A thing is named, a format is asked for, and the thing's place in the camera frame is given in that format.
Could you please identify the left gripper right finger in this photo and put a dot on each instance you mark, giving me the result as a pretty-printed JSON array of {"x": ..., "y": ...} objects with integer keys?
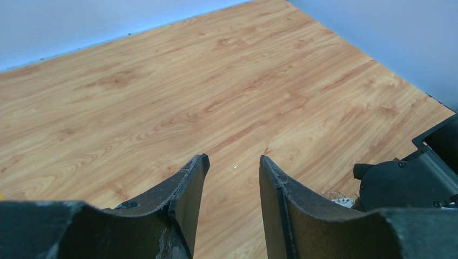
[{"x": 299, "y": 223}]

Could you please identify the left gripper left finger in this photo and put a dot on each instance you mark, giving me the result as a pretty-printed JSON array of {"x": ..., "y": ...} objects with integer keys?
[{"x": 159, "y": 223}]

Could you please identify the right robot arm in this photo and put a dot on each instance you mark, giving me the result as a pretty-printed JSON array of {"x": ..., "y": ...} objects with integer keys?
[{"x": 427, "y": 178}]

